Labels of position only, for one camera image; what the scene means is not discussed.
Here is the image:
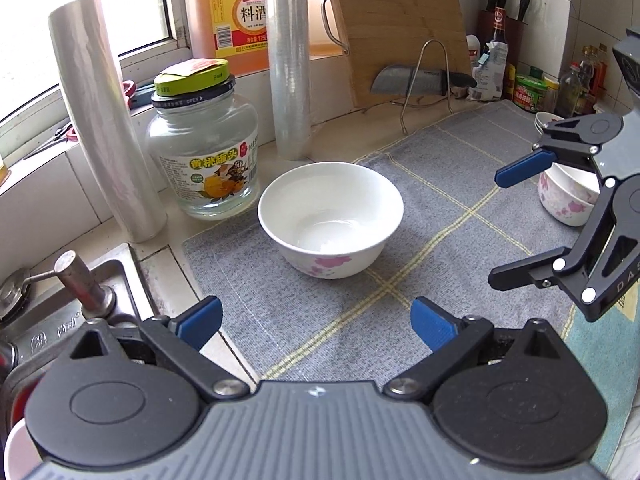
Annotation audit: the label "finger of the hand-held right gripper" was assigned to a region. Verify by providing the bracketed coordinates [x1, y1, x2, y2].
[487, 177, 632, 307]
[494, 111, 624, 189]

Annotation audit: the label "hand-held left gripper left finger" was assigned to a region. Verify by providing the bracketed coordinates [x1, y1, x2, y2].
[59, 296, 251, 402]

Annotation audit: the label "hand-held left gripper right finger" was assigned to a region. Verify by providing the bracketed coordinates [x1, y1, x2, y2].
[384, 296, 573, 402]

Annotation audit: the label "stained white plate fruit print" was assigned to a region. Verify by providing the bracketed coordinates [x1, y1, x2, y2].
[534, 111, 567, 130]

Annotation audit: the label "green lidded jar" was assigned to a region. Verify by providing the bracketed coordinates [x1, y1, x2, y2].
[514, 74, 547, 113]

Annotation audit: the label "yellow capped spice jar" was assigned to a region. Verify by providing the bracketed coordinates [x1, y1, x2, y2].
[542, 77, 562, 115]

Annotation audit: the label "white seasoning packet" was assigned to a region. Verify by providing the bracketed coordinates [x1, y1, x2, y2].
[470, 40, 510, 102]

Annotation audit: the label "grey and teal checked towel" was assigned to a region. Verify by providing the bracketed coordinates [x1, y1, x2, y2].
[181, 99, 640, 476]

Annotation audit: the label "glass condiment bottle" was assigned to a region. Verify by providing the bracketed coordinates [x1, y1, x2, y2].
[575, 45, 608, 116]

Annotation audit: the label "steel sink knob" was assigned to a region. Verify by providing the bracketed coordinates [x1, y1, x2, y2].
[54, 250, 118, 321]

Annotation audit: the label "dark knife block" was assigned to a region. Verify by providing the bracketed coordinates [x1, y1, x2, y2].
[477, 9, 528, 68]

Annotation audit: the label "dark sauce bottle red label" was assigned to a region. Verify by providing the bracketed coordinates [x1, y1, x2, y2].
[487, 6, 510, 61]

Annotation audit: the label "steel kitchen cleaver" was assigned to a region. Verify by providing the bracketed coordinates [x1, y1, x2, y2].
[370, 63, 478, 97]

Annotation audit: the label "glass jar with yellow lid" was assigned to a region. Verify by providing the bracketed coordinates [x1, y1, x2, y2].
[145, 58, 261, 219]

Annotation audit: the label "metal sink plug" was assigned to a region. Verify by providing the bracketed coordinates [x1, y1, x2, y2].
[0, 267, 58, 322]

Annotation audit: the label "bamboo cutting board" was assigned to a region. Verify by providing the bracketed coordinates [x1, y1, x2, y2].
[320, 0, 474, 111]

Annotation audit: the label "red and white drain basket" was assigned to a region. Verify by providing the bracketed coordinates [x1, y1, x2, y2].
[0, 390, 38, 480]

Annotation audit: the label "matte plastic bag roll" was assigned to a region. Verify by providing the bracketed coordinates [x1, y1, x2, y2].
[47, 0, 168, 243]

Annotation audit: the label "clear cling film roll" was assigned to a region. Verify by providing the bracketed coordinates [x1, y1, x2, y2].
[262, 0, 313, 161]

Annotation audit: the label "large orange cooking wine bottle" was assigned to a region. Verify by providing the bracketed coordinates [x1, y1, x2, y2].
[183, 0, 351, 73]

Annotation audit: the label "wire cutting board rack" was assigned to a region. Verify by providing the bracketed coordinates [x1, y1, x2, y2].
[399, 38, 455, 136]

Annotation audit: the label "red handled scissors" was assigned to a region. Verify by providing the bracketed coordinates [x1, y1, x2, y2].
[22, 125, 81, 161]
[121, 79, 156, 110]

